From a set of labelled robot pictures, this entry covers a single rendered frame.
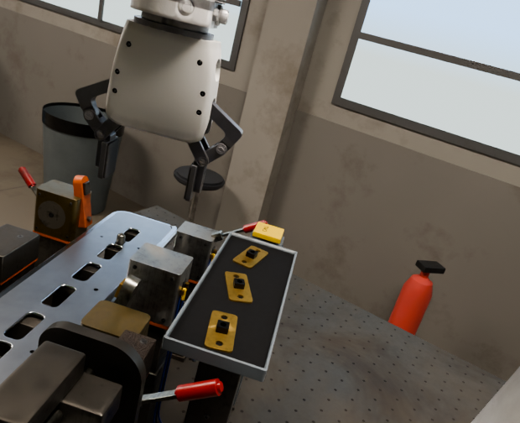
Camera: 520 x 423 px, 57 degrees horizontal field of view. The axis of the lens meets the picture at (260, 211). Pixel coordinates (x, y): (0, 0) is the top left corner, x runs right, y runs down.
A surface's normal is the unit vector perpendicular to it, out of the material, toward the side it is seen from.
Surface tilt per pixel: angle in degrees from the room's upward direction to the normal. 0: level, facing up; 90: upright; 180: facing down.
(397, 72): 90
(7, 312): 0
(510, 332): 90
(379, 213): 90
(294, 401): 0
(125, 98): 92
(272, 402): 0
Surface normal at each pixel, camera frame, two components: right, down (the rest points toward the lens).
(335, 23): -0.49, 0.21
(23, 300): 0.24, -0.90
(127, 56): -0.22, 0.29
